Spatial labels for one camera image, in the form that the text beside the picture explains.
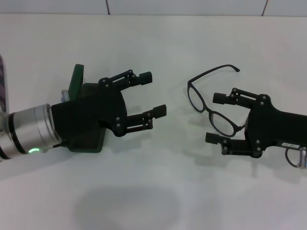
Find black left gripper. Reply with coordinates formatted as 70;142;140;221
51;69;167;142

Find green glasses case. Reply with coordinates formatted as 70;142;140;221
68;63;106;154

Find black glasses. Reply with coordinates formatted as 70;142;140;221
187;64;250;138

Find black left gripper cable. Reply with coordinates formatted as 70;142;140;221
41;140;68;153

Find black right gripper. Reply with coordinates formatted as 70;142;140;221
205;88;307;159

